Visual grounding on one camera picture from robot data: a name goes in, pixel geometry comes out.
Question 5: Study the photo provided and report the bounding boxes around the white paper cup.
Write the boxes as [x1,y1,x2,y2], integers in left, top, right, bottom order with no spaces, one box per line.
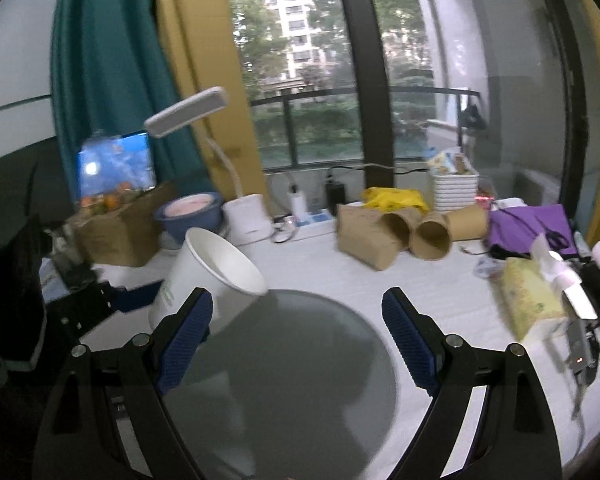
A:
[148,228,268,334]

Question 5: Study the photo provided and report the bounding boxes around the brown paper cup middle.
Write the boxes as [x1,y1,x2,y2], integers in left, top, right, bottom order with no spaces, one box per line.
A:
[410,211,452,261]

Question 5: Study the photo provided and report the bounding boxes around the brown paper cup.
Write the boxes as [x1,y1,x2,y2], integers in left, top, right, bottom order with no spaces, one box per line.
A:
[380,207,422,249]
[444,204,489,242]
[410,211,452,261]

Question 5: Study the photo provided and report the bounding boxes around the brown paper cup right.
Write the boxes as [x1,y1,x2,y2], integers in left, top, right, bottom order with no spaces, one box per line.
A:
[444,204,489,242]

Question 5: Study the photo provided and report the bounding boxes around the brown paper cup left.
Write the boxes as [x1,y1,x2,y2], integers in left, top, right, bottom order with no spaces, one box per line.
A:
[380,207,422,249]

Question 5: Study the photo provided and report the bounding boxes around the cardboard box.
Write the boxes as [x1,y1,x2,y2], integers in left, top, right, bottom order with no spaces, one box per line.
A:
[68,182,176,268]

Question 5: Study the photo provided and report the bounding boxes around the plastic bag of fruit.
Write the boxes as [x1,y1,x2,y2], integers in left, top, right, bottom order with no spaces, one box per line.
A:
[80,182,142,214]

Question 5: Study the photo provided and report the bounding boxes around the pink inner bowl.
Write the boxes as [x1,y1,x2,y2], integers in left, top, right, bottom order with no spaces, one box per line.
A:
[163,193,215,218]

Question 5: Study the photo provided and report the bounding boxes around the blue ceramic bowl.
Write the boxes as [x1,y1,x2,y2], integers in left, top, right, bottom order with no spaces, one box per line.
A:
[154,192,223,245]

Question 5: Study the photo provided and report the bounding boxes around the tablet screen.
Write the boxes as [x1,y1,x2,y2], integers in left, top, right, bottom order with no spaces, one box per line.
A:
[78,131,157,198]

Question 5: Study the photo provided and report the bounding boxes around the yellow tissue box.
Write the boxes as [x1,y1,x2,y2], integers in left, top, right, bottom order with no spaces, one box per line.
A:
[496,258,567,342]

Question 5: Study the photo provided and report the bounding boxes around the white desk lamp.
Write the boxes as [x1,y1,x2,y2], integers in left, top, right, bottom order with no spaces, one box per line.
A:
[142,86,274,247]

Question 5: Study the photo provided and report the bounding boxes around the grey round mat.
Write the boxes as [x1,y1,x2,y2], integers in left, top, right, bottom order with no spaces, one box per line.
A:
[164,289,396,479]

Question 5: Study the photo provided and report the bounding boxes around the white charger plug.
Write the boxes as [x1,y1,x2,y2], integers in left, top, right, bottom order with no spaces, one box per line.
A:
[288,184,308,221]

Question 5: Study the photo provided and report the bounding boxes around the black scissors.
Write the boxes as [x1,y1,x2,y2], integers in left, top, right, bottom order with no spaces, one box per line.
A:
[541,224,570,252]

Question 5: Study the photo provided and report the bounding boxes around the white power strip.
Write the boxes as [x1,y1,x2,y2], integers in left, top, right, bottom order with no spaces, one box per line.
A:
[271,209,336,244]

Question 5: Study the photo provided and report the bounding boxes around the purple cloth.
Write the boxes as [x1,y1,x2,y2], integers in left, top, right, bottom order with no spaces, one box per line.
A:
[486,204,577,260]

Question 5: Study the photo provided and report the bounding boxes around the teal curtain left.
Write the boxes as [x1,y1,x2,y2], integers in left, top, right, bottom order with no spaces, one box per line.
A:
[49,0,211,201]

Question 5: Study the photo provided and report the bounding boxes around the black power adapter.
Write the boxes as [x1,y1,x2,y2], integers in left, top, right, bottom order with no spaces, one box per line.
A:
[325,178,347,217]

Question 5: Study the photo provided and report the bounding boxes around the brown paper bag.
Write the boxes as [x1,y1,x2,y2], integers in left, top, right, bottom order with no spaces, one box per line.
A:
[337,205,402,271]

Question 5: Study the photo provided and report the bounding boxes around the white basket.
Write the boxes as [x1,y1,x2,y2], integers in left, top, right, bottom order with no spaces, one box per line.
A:
[429,170,479,212]

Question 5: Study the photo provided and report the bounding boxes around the yellow plastic bag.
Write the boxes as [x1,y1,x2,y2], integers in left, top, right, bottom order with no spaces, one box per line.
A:
[361,188,429,214]

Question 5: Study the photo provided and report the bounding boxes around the yellow curtain left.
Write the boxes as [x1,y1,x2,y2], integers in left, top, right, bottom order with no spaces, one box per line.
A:
[156,0,265,200]

